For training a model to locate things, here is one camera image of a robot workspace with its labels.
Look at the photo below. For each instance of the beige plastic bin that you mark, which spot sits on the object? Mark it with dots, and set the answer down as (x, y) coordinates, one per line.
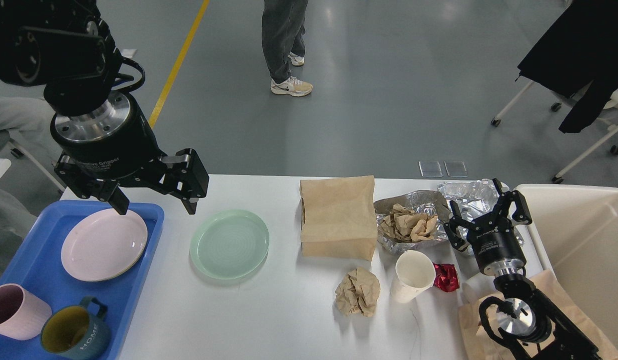
(575, 231)

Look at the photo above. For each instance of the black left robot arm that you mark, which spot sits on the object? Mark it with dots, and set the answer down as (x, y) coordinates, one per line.
(68, 48)

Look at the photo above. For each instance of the standing person in jeans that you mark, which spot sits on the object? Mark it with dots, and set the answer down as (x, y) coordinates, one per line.
(283, 45)

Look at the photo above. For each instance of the crumpled brown paper ball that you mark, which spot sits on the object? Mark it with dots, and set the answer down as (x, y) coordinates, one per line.
(358, 292)

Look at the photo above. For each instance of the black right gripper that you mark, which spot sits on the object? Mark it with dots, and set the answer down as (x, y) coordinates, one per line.
(496, 249)

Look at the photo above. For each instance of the red foil wrapper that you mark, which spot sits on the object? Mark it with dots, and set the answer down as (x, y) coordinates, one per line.
(446, 277)

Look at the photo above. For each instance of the flat brown paper bag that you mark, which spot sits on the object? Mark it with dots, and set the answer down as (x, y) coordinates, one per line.
(480, 347)

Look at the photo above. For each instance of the black jacket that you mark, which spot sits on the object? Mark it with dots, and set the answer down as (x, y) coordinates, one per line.
(579, 51)

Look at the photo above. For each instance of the crumpled brown paper in foil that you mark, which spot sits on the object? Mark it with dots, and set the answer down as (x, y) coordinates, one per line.
(408, 226)

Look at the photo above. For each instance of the seated person grey trousers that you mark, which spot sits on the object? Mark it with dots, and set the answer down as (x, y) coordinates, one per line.
(31, 118)

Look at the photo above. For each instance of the dark teal mug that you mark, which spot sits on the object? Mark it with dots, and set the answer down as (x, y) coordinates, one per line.
(77, 331)

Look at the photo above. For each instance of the aluminium foil with paper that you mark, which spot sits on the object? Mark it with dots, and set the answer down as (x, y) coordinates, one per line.
(422, 201)

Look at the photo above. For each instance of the pink plate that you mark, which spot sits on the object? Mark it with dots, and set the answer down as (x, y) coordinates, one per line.
(103, 245)

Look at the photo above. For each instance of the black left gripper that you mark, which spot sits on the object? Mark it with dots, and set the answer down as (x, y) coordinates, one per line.
(114, 147)

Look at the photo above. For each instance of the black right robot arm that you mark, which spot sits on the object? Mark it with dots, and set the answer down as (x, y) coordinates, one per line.
(525, 315)

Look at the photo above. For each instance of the crumpled aluminium foil sheet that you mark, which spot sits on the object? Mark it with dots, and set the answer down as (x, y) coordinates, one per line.
(474, 198)

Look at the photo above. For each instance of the grey chair with legs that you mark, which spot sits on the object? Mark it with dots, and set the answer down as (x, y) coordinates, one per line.
(22, 156)

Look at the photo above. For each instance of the mint green plate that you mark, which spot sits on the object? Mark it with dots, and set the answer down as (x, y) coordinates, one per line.
(229, 245)

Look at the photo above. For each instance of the pink ribbed mug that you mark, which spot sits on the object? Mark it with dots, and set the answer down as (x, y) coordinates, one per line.
(22, 314)

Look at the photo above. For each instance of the white paper cup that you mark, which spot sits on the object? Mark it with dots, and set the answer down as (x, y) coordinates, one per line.
(414, 274)

